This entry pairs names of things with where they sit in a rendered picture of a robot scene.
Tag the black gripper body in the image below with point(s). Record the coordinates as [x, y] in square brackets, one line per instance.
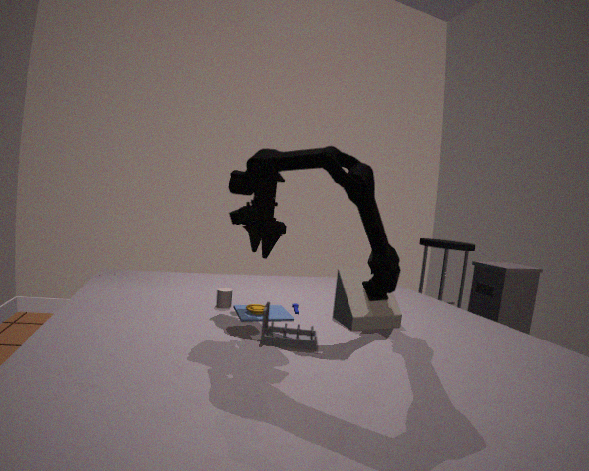
[267, 223]

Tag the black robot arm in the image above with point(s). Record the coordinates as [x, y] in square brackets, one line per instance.
[261, 178]

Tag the grey dish rack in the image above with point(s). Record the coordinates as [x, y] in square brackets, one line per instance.
[285, 336]

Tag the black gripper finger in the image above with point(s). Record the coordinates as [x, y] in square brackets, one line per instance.
[254, 237]
[268, 242]

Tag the olive-gold round plate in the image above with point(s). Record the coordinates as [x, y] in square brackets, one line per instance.
[255, 308]

